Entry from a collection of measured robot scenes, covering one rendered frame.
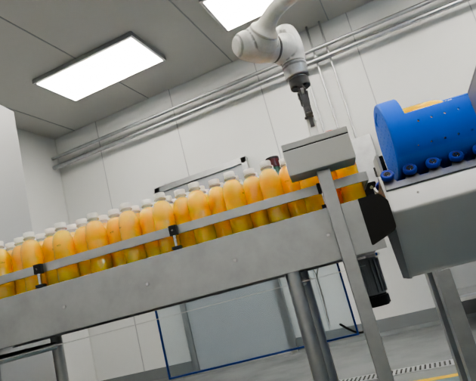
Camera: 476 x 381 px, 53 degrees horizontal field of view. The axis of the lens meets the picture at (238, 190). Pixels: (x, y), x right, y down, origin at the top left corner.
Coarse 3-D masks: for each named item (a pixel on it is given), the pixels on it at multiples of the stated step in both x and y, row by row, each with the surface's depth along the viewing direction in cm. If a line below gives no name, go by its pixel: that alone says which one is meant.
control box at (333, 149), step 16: (288, 144) 142; (304, 144) 141; (320, 144) 140; (336, 144) 139; (288, 160) 141; (304, 160) 140; (320, 160) 139; (336, 160) 138; (352, 160) 140; (304, 176) 145
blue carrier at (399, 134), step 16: (464, 96) 154; (384, 112) 160; (400, 112) 157; (416, 112) 156; (432, 112) 154; (448, 112) 153; (464, 112) 152; (384, 128) 163; (400, 128) 155; (416, 128) 154; (432, 128) 154; (448, 128) 153; (464, 128) 152; (384, 144) 172; (400, 144) 155; (416, 144) 155; (432, 144) 155; (448, 144) 155; (464, 144) 155; (400, 160) 157; (416, 160) 157; (448, 160) 159; (400, 176) 162
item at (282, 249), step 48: (240, 240) 151; (288, 240) 148; (336, 240) 145; (384, 240) 142; (48, 288) 161; (96, 288) 158; (144, 288) 154; (192, 288) 151; (240, 288) 193; (0, 336) 162; (48, 336) 207
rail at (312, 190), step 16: (352, 176) 149; (304, 192) 151; (240, 208) 155; (256, 208) 154; (192, 224) 157; (208, 224) 156; (128, 240) 160; (144, 240) 159; (80, 256) 163; (96, 256) 162; (16, 272) 167; (32, 272) 166
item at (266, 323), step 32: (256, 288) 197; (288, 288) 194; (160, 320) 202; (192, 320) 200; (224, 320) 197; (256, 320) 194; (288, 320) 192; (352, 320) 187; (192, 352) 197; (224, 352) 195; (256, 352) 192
